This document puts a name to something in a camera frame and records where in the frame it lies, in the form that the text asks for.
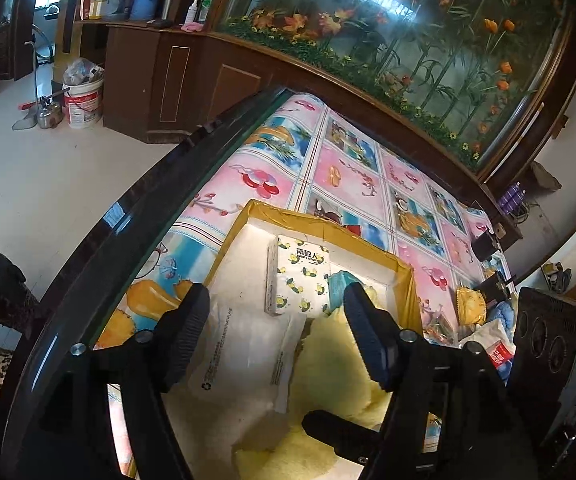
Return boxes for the black device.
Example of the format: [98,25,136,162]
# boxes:
[474,271,510,308]
[471,230,501,262]

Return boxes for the purple bottles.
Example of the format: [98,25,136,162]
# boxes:
[497,182,526,214]

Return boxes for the pale green tissue pack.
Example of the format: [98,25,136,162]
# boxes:
[328,270,362,312]

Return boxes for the white plastic bucket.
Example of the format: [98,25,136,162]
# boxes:
[62,78,104,129]

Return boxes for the yellow fluffy towel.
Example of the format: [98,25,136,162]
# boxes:
[235,308,391,479]

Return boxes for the metal kettle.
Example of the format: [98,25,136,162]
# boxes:
[36,99,64,129]

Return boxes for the painted glass screen panel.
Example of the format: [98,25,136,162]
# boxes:
[218,0,568,170]

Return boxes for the white red label bag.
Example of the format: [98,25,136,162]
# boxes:
[459,318,516,382]

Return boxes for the yellow snack packet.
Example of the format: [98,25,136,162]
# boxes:
[456,287,488,326]

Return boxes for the yellow cardboard box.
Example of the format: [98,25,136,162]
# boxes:
[107,199,442,480]

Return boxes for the black device lower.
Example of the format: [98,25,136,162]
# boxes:
[474,271,510,308]

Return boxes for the colourful patterned tablecloth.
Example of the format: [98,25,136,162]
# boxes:
[97,93,507,348]

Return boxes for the lemon print tissue pack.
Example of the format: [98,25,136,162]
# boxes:
[264,235,330,318]

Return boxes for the black device upper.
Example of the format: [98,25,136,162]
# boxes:
[471,230,501,262]

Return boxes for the blue towel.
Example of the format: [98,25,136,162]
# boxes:
[486,301,516,338]

